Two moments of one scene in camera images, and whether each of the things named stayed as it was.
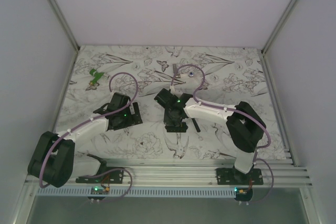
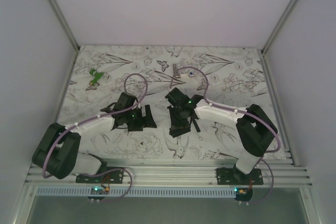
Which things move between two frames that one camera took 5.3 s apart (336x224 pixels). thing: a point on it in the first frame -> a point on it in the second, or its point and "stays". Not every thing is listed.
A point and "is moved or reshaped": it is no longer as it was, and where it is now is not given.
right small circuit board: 243,194 stays
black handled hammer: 196,125 stays
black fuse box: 176,128 is moved or reshaped
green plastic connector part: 97,75 stays
